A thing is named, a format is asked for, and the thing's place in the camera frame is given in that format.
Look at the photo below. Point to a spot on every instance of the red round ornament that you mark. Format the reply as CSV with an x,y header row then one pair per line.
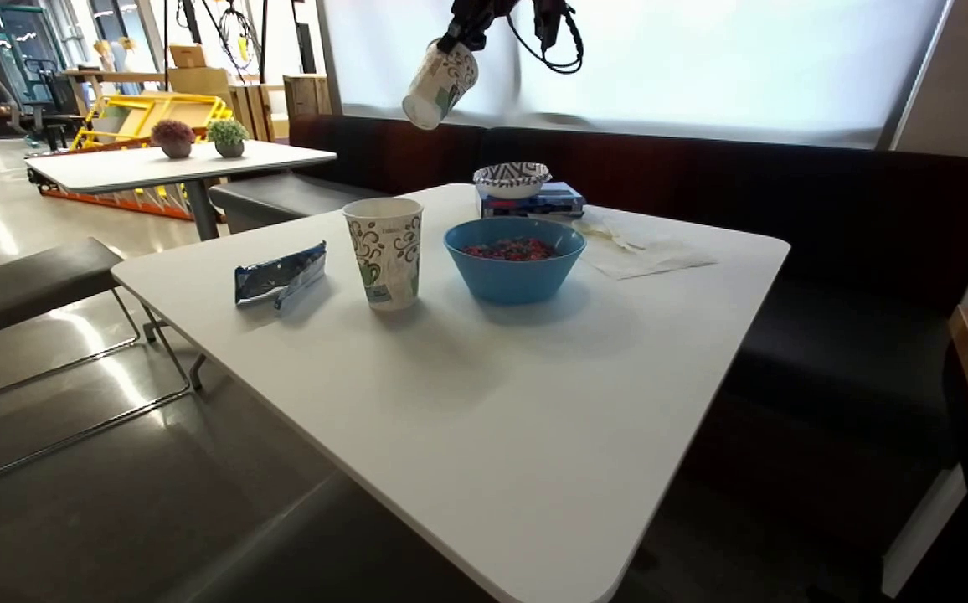
x,y
173,138

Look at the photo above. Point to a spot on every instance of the grey chair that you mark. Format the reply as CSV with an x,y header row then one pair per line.
x,y
53,280

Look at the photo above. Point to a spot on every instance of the blue bowl of colourful beads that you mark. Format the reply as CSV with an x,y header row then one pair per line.
x,y
512,259

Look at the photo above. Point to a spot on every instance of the blue cookie package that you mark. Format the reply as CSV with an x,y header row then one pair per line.
x,y
554,200

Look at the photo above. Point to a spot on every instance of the white paper napkin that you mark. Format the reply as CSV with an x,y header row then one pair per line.
x,y
634,257

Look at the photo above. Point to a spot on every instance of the blue white patterned paper bowl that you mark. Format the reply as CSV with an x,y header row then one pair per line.
x,y
510,179

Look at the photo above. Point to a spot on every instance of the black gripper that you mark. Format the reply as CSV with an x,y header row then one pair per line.
x,y
473,17

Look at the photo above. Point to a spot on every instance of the green round ornament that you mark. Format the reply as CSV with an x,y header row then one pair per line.
x,y
229,138

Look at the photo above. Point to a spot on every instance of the dark bench seat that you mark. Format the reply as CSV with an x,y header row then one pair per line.
x,y
835,406

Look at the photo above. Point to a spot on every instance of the white side table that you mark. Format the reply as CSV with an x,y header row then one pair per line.
x,y
153,165

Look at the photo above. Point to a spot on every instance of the blue snack wrapper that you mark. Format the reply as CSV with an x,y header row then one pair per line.
x,y
278,280

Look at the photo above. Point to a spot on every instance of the floral paper cup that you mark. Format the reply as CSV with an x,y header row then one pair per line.
x,y
440,84
386,238

